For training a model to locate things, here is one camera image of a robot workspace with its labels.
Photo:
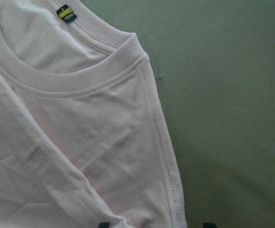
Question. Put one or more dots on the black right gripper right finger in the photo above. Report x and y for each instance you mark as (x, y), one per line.
(209, 225)

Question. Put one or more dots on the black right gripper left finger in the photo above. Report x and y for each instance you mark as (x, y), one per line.
(104, 225)

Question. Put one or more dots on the pink Snoopy t-shirt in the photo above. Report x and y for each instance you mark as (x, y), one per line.
(83, 138)

